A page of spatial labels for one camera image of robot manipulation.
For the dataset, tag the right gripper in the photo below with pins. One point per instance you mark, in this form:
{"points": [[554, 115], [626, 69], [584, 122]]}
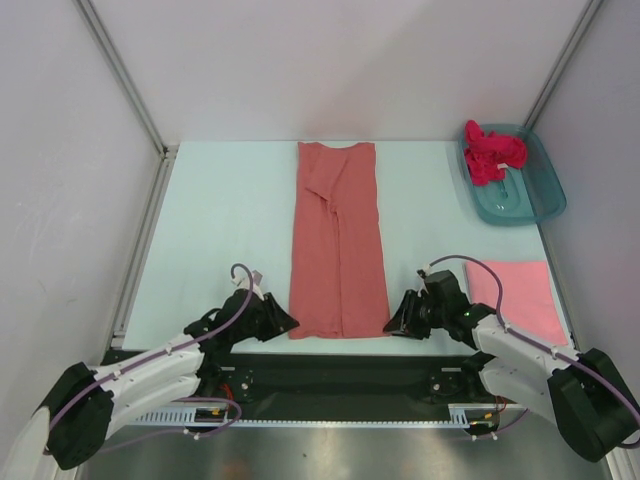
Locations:
{"points": [[403, 323]]}

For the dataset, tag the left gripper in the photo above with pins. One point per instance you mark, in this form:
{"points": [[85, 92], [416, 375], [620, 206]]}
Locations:
{"points": [[278, 322]]}

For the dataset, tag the salmon t shirt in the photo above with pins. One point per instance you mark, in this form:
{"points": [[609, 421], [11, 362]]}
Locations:
{"points": [[338, 285]]}

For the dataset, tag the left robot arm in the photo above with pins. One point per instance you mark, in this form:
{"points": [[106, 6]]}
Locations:
{"points": [[87, 405]]}

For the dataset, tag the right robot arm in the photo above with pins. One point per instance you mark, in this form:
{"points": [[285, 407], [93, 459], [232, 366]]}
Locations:
{"points": [[581, 393]]}

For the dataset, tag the folded pink t shirt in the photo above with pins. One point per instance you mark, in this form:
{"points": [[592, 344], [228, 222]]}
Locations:
{"points": [[527, 296]]}

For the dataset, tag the teal plastic bin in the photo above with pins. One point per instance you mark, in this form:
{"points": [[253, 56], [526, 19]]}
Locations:
{"points": [[526, 196]]}

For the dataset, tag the crimson t shirt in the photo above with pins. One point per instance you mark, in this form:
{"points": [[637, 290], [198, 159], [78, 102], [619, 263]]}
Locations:
{"points": [[488, 156]]}

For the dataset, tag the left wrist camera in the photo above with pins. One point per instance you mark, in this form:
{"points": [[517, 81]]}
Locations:
{"points": [[251, 282]]}

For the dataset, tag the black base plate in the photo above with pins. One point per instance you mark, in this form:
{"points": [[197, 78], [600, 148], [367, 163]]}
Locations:
{"points": [[294, 386]]}

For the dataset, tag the white cable duct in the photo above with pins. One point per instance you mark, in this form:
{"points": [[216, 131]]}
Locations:
{"points": [[203, 418]]}

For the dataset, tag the left aluminium post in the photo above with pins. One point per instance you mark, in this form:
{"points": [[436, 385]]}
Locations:
{"points": [[114, 61]]}

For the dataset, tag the aluminium post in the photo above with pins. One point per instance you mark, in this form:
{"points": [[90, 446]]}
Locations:
{"points": [[114, 61], [576, 38]]}

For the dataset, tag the right aluminium post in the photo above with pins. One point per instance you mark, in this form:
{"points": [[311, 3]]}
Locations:
{"points": [[576, 38]]}

